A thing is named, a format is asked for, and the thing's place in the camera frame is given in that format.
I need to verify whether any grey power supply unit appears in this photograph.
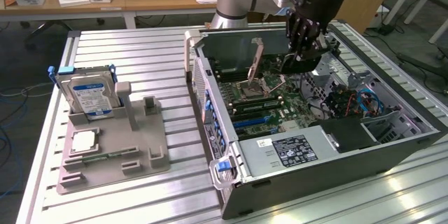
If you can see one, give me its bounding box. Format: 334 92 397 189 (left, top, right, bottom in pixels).
230 125 342 179

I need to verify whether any blue floor cable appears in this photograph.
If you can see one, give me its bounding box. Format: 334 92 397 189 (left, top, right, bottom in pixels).
0 87 30 199

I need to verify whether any CPU socket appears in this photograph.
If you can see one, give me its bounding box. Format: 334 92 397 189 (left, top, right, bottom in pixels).
235 79 269 100

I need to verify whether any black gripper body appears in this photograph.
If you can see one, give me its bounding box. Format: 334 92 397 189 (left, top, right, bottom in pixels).
295 0 349 29

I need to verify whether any white box with red button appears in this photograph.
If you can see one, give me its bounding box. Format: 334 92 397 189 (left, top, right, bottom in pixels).
370 6 390 29

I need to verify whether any grey plastic disk bay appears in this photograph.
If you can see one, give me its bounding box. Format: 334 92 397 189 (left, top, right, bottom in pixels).
359 111 421 144

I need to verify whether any black RAM slot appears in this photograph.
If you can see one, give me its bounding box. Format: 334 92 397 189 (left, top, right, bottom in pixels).
215 67 253 77
218 73 250 83

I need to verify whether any silver CPU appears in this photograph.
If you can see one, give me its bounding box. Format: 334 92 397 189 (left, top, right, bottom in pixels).
71 131 99 153

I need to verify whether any red wire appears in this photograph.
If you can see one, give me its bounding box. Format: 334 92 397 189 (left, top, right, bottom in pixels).
345 90 354 115

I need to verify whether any black chair base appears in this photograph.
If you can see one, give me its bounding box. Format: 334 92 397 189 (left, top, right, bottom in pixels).
19 18 105 49

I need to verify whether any black metal stand foot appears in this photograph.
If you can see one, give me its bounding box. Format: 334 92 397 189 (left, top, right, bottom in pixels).
397 52 448 76

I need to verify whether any wooden desk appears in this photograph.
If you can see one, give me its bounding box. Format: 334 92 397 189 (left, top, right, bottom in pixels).
0 0 315 29

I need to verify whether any black graphics card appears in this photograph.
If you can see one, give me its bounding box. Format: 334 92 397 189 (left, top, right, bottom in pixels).
245 37 322 88

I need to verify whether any green motherboard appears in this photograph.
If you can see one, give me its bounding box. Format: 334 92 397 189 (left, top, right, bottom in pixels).
213 62 327 141

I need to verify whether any silver metal disk bay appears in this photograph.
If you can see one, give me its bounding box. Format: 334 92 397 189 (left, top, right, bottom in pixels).
302 35 354 96

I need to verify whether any white table frame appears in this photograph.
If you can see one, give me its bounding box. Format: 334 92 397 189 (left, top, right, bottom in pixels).
382 0 448 44

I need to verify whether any grey plastic parts rack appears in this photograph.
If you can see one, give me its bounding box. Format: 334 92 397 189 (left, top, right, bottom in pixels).
57 81 171 195

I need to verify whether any blue wire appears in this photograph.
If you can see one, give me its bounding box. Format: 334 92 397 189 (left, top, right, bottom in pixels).
355 89 386 116

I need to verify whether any open black PC case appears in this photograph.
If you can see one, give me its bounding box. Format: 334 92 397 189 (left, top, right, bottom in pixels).
183 23 448 221

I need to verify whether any hard disk in blue caddy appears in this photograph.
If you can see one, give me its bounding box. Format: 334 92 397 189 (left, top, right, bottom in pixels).
47 63 121 121

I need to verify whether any green RAM stick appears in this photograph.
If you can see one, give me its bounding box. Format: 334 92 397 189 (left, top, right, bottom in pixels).
81 150 137 162

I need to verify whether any blue expansion slot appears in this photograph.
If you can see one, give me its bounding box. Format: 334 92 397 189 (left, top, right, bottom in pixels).
231 118 267 128

